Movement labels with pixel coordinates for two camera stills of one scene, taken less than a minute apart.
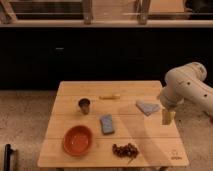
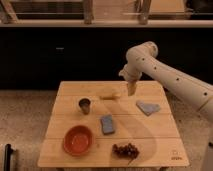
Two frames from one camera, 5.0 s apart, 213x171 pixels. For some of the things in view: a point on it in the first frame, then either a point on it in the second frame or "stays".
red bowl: x=78 y=140 stays
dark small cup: x=84 y=104 stays
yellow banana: x=114 y=96 stays
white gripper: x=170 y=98 → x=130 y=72
